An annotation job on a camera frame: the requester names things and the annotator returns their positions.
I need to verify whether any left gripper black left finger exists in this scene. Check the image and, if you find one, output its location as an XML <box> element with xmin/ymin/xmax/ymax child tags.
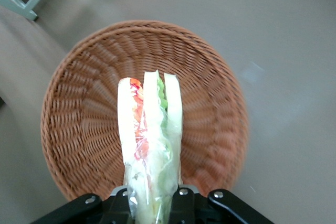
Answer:
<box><xmin>30</xmin><ymin>185</ymin><xmax>137</xmax><ymax>224</ymax></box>

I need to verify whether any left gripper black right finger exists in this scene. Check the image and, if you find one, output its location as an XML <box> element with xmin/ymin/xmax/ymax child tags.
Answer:
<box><xmin>167</xmin><ymin>184</ymin><xmax>274</xmax><ymax>224</ymax></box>

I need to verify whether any triangle sandwich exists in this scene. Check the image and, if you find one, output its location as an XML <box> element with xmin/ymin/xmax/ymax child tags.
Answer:
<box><xmin>117</xmin><ymin>69</ymin><xmax>184</xmax><ymax>224</ymax></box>

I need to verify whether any round brown wicker basket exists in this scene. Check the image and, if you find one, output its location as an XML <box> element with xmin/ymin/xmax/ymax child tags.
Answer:
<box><xmin>40</xmin><ymin>19</ymin><xmax>249</xmax><ymax>201</ymax></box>

